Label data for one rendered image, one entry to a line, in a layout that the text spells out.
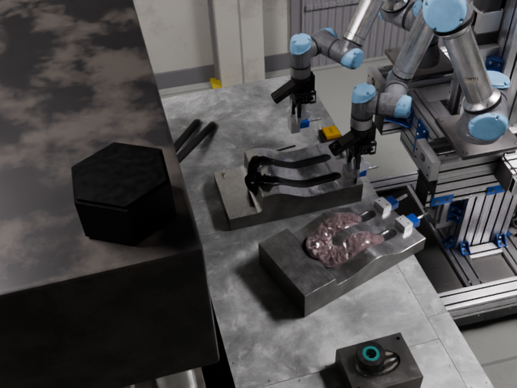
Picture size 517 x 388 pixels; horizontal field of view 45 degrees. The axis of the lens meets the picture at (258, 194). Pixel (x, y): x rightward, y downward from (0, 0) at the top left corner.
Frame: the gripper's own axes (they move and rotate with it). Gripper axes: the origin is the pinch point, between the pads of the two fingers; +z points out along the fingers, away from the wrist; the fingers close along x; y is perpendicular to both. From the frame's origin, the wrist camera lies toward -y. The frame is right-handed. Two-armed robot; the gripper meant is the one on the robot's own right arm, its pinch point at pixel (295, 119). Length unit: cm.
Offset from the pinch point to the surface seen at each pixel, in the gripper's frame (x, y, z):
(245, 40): 165, 19, 60
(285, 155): -12.3, -7.6, 6.1
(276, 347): -86, -34, 15
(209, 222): -29, -42, 15
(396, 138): 81, 91, 95
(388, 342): -98, -3, 8
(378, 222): -52, 13, 9
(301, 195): -35.9, -9.3, 5.4
